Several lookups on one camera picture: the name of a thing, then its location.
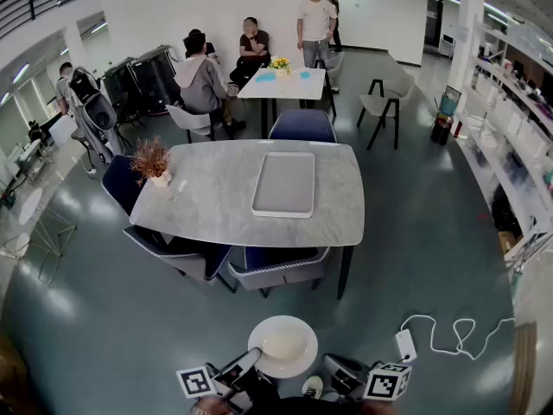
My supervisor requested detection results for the yellow flower bouquet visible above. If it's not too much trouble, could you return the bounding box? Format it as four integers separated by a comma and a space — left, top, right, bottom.
267, 56, 293, 77

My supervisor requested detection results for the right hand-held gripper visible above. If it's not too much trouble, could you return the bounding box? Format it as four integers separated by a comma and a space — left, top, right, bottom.
321, 353, 412, 402

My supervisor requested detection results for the black folding chair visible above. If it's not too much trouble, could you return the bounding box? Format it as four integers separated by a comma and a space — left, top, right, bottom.
110, 92, 146, 146

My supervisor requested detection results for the white round plate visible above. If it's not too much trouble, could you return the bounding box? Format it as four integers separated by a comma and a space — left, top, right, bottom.
247, 316, 320, 380

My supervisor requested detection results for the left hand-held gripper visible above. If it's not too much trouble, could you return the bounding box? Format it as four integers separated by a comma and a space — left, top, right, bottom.
175, 347, 264, 412

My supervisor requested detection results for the white round side table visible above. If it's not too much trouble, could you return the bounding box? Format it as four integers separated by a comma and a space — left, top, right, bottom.
18, 187, 78, 284

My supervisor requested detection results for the grey rectangular tray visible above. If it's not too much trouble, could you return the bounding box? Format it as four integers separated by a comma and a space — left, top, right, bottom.
251, 151, 316, 219

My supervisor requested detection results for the black round bin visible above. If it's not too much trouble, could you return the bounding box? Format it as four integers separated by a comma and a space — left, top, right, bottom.
430, 113, 454, 146

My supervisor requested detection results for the person's black clothing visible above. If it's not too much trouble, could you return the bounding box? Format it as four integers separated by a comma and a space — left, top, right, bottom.
258, 398, 368, 415

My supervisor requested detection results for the beige chair with black legs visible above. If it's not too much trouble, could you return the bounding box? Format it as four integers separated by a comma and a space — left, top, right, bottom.
356, 73, 416, 151
313, 52, 346, 118

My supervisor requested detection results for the white cabinet with wooden edge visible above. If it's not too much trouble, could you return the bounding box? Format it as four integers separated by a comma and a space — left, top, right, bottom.
512, 248, 553, 415

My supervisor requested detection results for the grey marble table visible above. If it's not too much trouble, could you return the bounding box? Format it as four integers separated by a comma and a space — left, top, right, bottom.
129, 139, 366, 301

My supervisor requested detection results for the blue chair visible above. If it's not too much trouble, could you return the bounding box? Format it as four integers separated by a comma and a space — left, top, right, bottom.
101, 154, 146, 218
268, 109, 338, 144
123, 225, 237, 294
227, 246, 332, 298

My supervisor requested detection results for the white cable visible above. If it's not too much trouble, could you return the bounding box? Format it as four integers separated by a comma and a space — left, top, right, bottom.
399, 313, 516, 361

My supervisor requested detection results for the person's right forearm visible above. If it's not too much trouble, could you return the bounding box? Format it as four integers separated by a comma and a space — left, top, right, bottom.
360, 399, 390, 415

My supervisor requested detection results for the white square table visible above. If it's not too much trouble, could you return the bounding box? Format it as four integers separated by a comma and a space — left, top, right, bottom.
237, 67, 337, 140

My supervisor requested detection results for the grey mobile robot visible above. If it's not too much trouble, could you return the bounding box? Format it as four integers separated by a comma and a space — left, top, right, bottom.
67, 65, 126, 168

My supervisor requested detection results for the white storage shelf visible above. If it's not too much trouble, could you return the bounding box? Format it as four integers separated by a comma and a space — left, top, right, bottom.
453, 13, 553, 250

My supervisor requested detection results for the orange potted plant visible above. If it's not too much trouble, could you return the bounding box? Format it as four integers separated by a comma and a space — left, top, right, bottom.
130, 136, 174, 188

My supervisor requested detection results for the black bag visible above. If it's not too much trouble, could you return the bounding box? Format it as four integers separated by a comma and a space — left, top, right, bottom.
491, 183, 524, 237

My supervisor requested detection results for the person's left forearm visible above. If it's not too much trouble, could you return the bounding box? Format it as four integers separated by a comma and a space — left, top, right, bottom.
189, 398, 234, 415

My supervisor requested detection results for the person's right white shoe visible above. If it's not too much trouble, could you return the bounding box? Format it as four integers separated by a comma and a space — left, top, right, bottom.
302, 375, 324, 399

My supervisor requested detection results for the white power strip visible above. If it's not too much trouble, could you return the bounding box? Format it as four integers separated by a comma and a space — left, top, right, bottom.
395, 329, 418, 364

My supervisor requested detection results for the white plastic chair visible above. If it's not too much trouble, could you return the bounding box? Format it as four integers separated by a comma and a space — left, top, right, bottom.
165, 104, 224, 144

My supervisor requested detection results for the cardboard box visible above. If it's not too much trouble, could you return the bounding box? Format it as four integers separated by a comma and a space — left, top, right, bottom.
496, 230, 518, 254

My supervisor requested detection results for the teal container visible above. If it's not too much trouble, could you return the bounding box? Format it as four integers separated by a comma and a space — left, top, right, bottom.
438, 85, 463, 118

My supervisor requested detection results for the black equipment case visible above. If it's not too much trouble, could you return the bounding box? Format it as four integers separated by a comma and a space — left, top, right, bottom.
129, 44, 182, 116
101, 57, 143, 116

